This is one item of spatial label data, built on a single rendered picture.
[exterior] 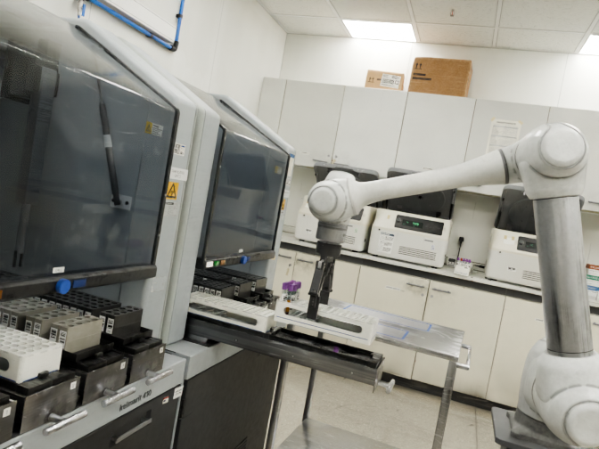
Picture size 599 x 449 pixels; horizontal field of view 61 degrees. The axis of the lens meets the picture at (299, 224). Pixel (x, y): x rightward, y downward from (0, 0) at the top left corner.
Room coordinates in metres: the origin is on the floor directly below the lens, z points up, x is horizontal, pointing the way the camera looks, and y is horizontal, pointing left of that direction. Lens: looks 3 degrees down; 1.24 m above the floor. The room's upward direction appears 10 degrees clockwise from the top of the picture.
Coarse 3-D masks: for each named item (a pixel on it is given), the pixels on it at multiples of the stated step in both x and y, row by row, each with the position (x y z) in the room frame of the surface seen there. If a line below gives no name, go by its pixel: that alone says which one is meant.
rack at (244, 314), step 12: (192, 300) 1.59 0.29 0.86; (204, 300) 1.58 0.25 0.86; (216, 300) 1.61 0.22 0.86; (228, 300) 1.64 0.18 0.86; (192, 312) 1.59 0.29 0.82; (204, 312) 1.58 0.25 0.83; (216, 312) 1.61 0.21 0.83; (228, 312) 1.66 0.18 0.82; (240, 312) 1.54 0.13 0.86; (252, 312) 1.55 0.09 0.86; (264, 312) 1.58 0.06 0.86; (240, 324) 1.54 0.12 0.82; (252, 324) 1.61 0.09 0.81; (264, 324) 1.52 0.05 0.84
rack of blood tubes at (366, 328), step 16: (288, 304) 1.50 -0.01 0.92; (304, 304) 1.52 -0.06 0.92; (320, 304) 1.56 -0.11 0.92; (288, 320) 1.49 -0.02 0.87; (304, 320) 1.48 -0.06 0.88; (320, 320) 1.56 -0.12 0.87; (336, 320) 1.55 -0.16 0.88; (352, 320) 1.44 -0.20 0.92; (368, 320) 1.46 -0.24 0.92; (368, 336) 1.42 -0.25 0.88
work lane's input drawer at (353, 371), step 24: (216, 336) 1.54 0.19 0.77; (240, 336) 1.52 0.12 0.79; (264, 336) 1.51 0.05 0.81; (288, 336) 1.57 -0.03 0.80; (312, 336) 1.57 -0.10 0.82; (288, 360) 1.47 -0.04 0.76; (312, 360) 1.45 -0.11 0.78; (336, 360) 1.43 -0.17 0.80; (360, 360) 1.42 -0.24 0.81; (384, 384) 1.44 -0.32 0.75
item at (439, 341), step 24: (360, 312) 2.05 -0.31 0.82; (384, 312) 2.14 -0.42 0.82; (384, 336) 1.72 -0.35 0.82; (408, 336) 1.78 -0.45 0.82; (432, 336) 1.85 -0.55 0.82; (456, 336) 1.92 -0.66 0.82; (456, 360) 1.62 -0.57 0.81; (312, 384) 2.22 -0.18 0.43; (312, 432) 2.08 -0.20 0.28; (336, 432) 2.12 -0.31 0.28
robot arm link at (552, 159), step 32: (544, 128) 1.18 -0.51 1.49; (576, 128) 1.16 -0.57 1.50; (544, 160) 1.16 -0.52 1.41; (576, 160) 1.14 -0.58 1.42; (544, 192) 1.20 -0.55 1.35; (576, 192) 1.19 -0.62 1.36; (544, 224) 1.22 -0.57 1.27; (576, 224) 1.19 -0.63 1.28; (544, 256) 1.22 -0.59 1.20; (576, 256) 1.19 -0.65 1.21; (544, 288) 1.22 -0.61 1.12; (576, 288) 1.18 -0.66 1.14; (544, 320) 1.24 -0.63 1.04; (576, 320) 1.18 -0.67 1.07; (544, 352) 1.24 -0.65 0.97; (576, 352) 1.17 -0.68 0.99; (544, 384) 1.19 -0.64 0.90; (576, 384) 1.14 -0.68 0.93; (544, 416) 1.19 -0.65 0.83; (576, 416) 1.10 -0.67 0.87
